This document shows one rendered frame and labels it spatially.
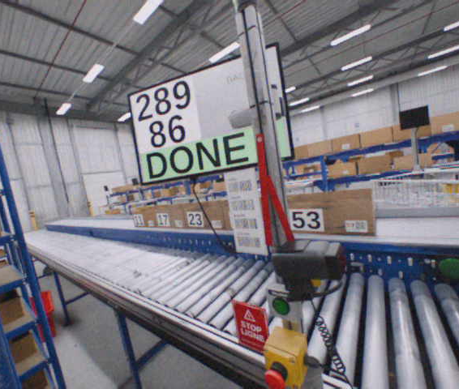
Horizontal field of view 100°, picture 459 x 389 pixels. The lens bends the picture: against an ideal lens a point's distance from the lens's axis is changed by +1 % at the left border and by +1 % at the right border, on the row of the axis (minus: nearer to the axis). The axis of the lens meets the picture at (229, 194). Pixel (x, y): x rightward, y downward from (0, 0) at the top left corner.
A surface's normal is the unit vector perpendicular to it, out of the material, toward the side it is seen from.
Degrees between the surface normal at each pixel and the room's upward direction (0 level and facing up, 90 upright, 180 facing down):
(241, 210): 90
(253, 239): 90
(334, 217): 91
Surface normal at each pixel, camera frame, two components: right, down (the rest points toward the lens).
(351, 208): -0.58, 0.17
